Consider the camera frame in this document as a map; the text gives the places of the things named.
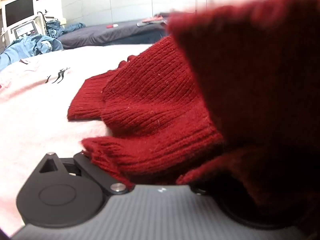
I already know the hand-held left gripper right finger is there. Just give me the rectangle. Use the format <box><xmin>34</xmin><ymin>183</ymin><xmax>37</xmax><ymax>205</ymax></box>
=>
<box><xmin>189</xmin><ymin>184</ymin><xmax>209</xmax><ymax>196</ymax></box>

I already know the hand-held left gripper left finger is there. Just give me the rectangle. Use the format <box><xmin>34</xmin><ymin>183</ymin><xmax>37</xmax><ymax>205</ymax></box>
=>
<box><xmin>37</xmin><ymin>151</ymin><xmax>133</xmax><ymax>196</ymax></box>

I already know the red knit sweater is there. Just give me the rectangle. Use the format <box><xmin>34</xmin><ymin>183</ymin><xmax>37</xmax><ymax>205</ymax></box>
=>
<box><xmin>67</xmin><ymin>0</ymin><xmax>320</xmax><ymax>240</ymax></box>

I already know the pink deer print blanket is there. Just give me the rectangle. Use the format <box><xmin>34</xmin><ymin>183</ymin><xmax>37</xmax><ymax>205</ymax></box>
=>
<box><xmin>0</xmin><ymin>44</ymin><xmax>160</xmax><ymax>238</ymax></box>

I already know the dark grey massage bed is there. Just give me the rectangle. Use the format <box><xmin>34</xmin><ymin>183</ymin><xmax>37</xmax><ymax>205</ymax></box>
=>
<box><xmin>57</xmin><ymin>20</ymin><xmax>171</xmax><ymax>50</ymax></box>

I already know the light blue cloth pile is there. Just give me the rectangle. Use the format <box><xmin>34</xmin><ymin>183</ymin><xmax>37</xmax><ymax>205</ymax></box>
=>
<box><xmin>0</xmin><ymin>35</ymin><xmax>64</xmax><ymax>72</ymax></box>

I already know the dark blue crumpled cloth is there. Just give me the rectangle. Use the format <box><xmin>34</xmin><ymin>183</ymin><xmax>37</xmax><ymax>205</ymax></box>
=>
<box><xmin>46</xmin><ymin>19</ymin><xmax>87</xmax><ymax>38</ymax></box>

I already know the white medical device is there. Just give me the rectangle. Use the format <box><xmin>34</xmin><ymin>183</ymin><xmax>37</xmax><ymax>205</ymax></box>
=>
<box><xmin>12</xmin><ymin>20</ymin><xmax>42</xmax><ymax>40</ymax></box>

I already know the grey towel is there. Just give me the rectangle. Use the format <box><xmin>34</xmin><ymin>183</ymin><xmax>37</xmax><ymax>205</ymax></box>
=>
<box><xmin>137</xmin><ymin>14</ymin><xmax>171</xmax><ymax>27</ymax></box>

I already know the white framed monitor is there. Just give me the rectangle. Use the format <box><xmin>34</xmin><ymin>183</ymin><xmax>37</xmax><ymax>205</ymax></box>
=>
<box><xmin>1</xmin><ymin>0</ymin><xmax>37</xmax><ymax>30</ymax></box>

